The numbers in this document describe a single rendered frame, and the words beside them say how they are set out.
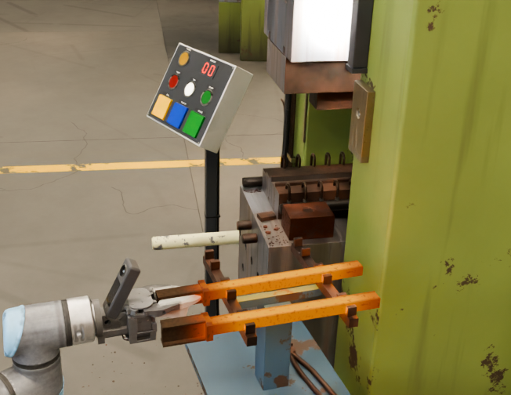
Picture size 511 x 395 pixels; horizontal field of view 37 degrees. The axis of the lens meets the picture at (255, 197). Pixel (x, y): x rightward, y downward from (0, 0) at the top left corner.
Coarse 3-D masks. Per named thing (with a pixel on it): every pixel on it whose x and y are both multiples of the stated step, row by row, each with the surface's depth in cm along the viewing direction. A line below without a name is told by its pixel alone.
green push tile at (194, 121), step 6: (192, 114) 244; (198, 114) 241; (192, 120) 243; (198, 120) 241; (204, 120) 240; (186, 126) 244; (192, 126) 242; (198, 126) 240; (186, 132) 244; (192, 132) 241; (198, 132) 241
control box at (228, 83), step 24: (192, 48) 254; (168, 72) 260; (192, 72) 250; (216, 72) 242; (240, 72) 238; (168, 96) 256; (192, 96) 247; (216, 96) 239; (240, 96) 241; (216, 120) 239; (216, 144) 243
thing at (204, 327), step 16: (288, 304) 147; (304, 304) 147; (320, 304) 148; (336, 304) 148; (352, 304) 148; (368, 304) 150; (160, 320) 139; (176, 320) 140; (192, 320) 140; (208, 320) 141; (224, 320) 142; (240, 320) 142; (256, 320) 143; (272, 320) 144; (288, 320) 145; (176, 336) 140; (192, 336) 141; (208, 336) 140
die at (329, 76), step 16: (272, 48) 198; (272, 64) 199; (288, 64) 186; (304, 64) 187; (320, 64) 188; (336, 64) 189; (288, 80) 188; (304, 80) 189; (320, 80) 190; (336, 80) 191; (352, 80) 192
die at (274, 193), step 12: (276, 168) 220; (288, 168) 220; (300, 168) 221; (312, 168) 221; (324, 168) 219; (336, 168) 219; (348, 168) 219; (264, 180) 218; (312, 180) 208; (324, 180) 208; (348, 180) 210; (264, 192) 219; (276, 192) 205; (300, 192) 203; (312, 192) 203; (324, 192) 204; (348, 192) 206; (276, 204) 206
